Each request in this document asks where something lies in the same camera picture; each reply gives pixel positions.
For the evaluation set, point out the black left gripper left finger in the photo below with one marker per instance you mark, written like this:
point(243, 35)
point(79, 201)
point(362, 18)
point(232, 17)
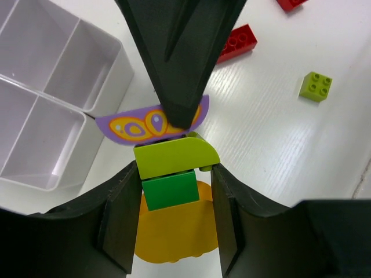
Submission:
point(93, 235)

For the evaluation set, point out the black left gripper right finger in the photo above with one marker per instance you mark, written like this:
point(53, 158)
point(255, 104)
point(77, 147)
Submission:
point(259, 237)

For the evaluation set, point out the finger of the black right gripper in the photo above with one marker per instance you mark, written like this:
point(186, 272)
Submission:
point(179, 43)

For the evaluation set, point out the red sloped lego brick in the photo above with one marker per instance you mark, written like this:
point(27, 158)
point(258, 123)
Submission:
point(240, 41)

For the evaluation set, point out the yellow round lego piece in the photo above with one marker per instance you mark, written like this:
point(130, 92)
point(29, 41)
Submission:
point(173, 233)

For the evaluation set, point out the green square lego brick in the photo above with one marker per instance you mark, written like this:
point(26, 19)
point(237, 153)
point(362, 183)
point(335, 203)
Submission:
point(171, 190)

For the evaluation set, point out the pink patterned lego piece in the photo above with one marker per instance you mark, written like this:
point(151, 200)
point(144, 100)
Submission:
point(146, 125)

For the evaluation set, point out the red rectangular lego brick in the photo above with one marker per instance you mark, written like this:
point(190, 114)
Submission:
point(290, 5)

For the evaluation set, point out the lime green lego brick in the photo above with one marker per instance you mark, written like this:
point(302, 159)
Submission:
point(315, 87)

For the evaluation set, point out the white divided container left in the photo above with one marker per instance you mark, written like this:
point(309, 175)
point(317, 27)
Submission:
point(44, 144)

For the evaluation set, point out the white divided container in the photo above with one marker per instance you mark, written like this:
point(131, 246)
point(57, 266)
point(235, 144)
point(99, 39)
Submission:
point(47, 49)
point(44, 144)

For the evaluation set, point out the white divided container right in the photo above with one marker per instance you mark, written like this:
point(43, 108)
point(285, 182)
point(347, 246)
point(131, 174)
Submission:
point(47, 49)

